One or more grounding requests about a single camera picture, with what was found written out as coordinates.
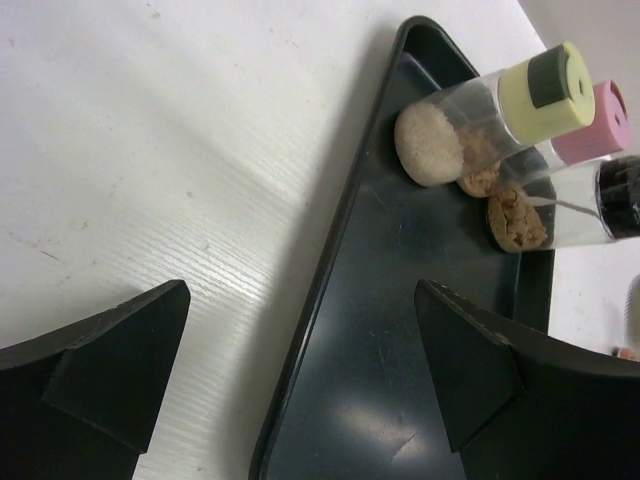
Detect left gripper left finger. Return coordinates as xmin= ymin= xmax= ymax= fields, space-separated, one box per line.
xmin=1 ymin=280 xmax=191 ymax=479

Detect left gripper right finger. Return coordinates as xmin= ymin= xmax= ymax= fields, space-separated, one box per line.
xmin=414 ymin=280 xmax=639 ymax=479

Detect red label spice jar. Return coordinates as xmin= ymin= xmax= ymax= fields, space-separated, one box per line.
xmin=614 ymin=347 xmax=639 ymax=362

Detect small black cap spice bottle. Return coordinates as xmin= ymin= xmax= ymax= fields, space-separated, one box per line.
xmin=486 ymin=155 xmax=639 ymax=253

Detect yellow cap spice bottle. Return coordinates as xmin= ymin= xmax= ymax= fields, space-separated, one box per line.
xmin=394 ymin=41 xmax=596 ymax=187

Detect pink cap spice bottle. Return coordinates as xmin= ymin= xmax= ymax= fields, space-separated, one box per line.
xmin=458 ymin=80 xmax=632 ymax=198

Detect grey cap pepper grinder bottle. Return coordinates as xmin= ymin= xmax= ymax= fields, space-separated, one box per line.
xmin=625 ymin=275 xmax=640 ymax=331

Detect black rectangular plastic tray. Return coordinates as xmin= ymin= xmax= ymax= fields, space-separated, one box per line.
xmin=249 ymin=16 xmax=554 ymax=479

